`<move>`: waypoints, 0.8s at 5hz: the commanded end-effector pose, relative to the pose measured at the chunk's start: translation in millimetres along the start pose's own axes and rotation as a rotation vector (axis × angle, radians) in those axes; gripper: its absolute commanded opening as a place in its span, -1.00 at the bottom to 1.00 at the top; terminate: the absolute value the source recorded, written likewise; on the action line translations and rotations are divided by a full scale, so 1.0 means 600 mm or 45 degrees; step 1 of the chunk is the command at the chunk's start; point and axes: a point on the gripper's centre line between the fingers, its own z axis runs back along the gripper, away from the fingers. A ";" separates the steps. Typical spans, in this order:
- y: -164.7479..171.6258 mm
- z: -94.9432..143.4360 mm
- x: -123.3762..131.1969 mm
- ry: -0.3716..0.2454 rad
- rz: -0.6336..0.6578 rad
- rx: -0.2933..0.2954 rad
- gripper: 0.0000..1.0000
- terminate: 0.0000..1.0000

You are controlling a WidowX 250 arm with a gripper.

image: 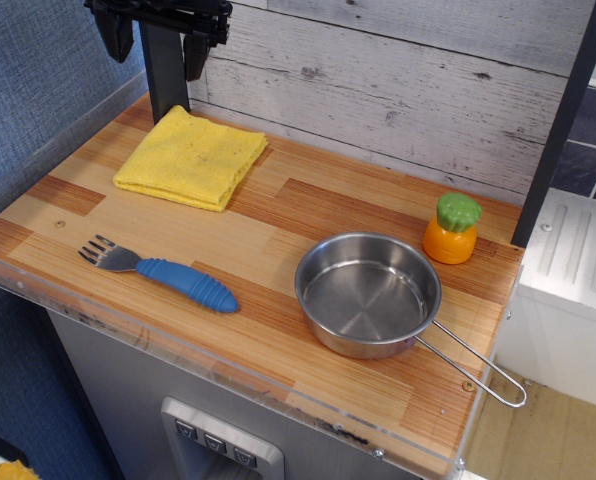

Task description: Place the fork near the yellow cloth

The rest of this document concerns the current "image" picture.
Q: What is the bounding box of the dark right shelf post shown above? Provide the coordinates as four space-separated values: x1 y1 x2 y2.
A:
511 1 596 247

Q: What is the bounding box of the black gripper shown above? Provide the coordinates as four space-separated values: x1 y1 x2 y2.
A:
84 1 232 82

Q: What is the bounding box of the yellow object bottom left corner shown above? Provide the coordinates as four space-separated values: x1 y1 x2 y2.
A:
0 461 40 480

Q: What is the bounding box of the blue handled metal fork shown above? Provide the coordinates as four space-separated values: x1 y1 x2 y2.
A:
79 235 239 313

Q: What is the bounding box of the orange toy carrot green top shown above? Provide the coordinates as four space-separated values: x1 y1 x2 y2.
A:
423 192 482 265

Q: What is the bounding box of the dark shelf post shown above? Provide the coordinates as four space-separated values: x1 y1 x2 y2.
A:
511 1 596 247
140 23 189 124

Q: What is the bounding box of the silver dispenser panel with buttons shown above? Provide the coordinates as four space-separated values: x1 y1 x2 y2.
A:
160 397 285 479

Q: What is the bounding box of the yellow folded cloth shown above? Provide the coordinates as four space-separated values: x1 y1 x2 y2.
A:
113 106 268 212

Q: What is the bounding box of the white ribbed cabinet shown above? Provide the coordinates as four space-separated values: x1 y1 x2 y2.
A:
496 189 596 405

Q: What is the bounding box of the small steel pan wire handle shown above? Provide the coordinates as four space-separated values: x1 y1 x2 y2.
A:
294 232 527 408

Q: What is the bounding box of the dark left shelf post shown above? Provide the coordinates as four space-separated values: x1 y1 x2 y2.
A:
140 23 189 124

